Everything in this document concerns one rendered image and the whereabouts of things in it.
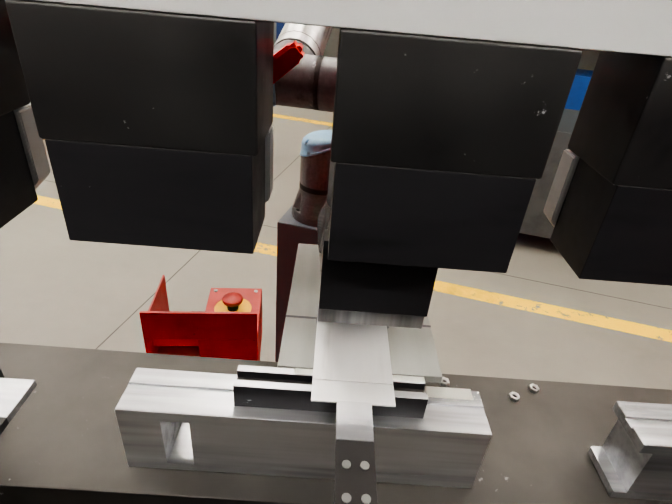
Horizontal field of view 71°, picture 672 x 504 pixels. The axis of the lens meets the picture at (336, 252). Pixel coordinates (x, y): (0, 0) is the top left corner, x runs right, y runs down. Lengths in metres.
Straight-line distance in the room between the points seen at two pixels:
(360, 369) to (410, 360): 0.06
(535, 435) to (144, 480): 0.48
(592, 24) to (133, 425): 0.53
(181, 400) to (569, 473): 0.46
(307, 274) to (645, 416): 0.44
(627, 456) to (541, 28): 0.50
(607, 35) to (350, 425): 0.37
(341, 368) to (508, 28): 0.36
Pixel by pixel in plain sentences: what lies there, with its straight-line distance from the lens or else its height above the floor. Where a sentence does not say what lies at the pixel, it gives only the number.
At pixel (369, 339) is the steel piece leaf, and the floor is 1.00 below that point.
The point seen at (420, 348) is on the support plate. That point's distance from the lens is 0.57.
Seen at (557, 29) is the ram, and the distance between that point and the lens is 0.34.
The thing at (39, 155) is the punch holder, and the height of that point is 1.21.
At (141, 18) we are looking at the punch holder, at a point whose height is 1.34.
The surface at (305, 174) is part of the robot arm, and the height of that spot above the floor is 0.91.
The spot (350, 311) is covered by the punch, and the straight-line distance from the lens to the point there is 0.45.
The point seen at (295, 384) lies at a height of 1.00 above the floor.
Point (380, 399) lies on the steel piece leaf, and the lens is 0.50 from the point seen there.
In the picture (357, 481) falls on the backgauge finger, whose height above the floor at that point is 1.00.
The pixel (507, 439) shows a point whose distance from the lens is 0.68.
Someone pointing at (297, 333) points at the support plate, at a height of 1.00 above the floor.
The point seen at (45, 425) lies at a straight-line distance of 0.69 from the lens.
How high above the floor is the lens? 1.37
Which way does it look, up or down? 31 degrees down
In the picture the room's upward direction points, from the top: 5 degrees clockwise
